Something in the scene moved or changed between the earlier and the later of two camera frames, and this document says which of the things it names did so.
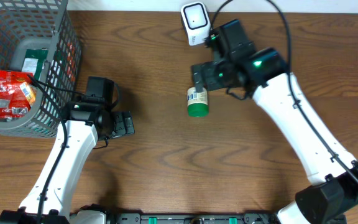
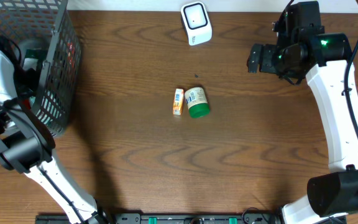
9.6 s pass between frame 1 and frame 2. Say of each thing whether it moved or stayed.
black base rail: stayed
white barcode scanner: stayed
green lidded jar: stayed
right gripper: moved
